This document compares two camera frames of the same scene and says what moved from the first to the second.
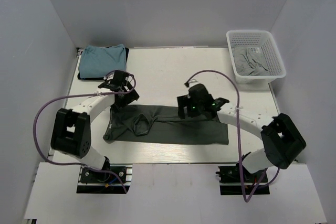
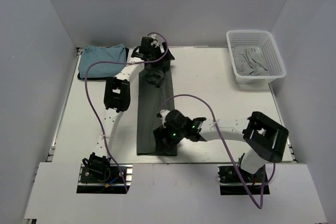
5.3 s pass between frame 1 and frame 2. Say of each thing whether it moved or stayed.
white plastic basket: stayed
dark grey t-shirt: moved
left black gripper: moved
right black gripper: moved
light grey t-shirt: stayed
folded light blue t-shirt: stayed
